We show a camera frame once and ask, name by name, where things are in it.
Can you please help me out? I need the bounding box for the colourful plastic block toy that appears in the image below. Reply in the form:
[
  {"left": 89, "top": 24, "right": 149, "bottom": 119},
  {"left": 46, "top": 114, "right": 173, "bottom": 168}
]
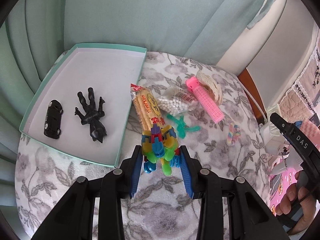
[{"left": 141, "top": 124, "right": 181, "bottom": 176}]

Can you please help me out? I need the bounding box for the green plastic toy figure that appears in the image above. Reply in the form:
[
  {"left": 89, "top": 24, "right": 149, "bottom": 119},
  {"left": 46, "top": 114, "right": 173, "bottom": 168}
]
[{"left": 167, "top": 114, "right": 201, "bottom": 139}]

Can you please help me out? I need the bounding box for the pastel rainbow hair tie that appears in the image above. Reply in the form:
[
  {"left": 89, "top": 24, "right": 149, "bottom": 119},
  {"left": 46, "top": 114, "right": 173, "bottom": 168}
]
[{"left": 226, "top": 122, "right": 241, "bottom": 146}]

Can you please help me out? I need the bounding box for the orange biscuit packet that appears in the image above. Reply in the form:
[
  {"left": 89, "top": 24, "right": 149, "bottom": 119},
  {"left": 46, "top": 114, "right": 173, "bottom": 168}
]
[{"left": 130, "top": 84, "right": 165, "bottom": 130}]

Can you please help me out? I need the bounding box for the cotton swabs plastic bag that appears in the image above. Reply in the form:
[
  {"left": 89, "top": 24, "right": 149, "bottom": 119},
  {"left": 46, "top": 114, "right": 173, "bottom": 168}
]
[{"left": 157, "top": 86, "right": 199, "bottom": 116}]

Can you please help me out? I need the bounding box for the pink hair roller clip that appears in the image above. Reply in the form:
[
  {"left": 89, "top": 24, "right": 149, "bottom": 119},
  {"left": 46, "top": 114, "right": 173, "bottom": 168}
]
[{"left": 185, "top": 76, "right": 225, "bottom": 124}]

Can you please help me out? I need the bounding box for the cream lace scrunchie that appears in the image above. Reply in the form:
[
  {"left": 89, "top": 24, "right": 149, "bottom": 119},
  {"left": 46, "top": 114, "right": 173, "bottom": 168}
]
[{"left": 196, "top": 70, "right": 223, "bottom": 106}]

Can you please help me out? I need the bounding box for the person's right hand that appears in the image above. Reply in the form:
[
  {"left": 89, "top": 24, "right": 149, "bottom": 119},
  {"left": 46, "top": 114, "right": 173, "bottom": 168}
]
[{"left": 276, "top": 171, "right": 319, "bottom": 239}]

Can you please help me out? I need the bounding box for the white power adapter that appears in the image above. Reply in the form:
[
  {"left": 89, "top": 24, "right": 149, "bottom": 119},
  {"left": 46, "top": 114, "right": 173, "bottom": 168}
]
[{"left": 260, "top": 104, "right": 282, "bottom": 144}]

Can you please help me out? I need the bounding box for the pink patterned mat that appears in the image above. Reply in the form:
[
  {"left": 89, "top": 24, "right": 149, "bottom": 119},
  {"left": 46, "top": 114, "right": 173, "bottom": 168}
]
[{"left": 269, "top": 167, "right": 297, "bottom": 215}]

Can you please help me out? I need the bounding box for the black action figure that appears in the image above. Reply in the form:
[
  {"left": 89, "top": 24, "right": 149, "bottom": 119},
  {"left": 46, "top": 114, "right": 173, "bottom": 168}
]
[{"left": 74, "top": 87, "right": 107, "bottom": 144}]

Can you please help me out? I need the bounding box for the mint green shallow box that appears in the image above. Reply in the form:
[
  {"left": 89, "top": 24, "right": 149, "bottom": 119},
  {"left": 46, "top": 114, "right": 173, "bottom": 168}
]
[{"left": 20, "top": 43, "right": 147, "bottom": 167}]

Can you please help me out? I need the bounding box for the black toy car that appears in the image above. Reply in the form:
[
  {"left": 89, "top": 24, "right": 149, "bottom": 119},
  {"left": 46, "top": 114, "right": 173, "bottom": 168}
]
[{"left": 44, "top": 100, "right": 63, "bottom": 139}]

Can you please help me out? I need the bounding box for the mint green padded headboard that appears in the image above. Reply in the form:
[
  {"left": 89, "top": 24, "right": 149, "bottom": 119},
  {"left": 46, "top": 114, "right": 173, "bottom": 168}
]
[{"left": 0, "top": 0, "right": 288, "bottom": 205}]

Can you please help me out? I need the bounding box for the white cable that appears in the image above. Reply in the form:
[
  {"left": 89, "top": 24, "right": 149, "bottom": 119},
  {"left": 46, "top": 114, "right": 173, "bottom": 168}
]
[{"left": 243, "top": 86, "right": 267, "bottom": 120}]

